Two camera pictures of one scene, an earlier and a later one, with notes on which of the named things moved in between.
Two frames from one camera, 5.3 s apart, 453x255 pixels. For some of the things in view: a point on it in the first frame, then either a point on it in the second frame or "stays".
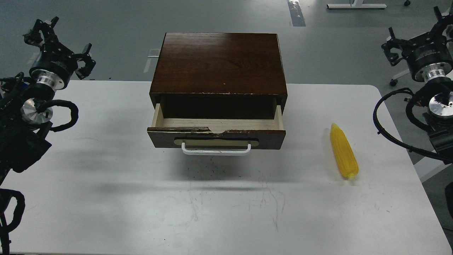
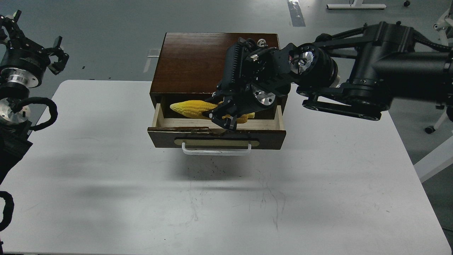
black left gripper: (55, 66) -> (23, 61)
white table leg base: (358, 4) stays
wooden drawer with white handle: (215, 137) stays
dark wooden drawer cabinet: (217, 75) stays
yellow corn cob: (345, 153) -> (195, 108)
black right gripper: (429, 57) -> (255, 77)
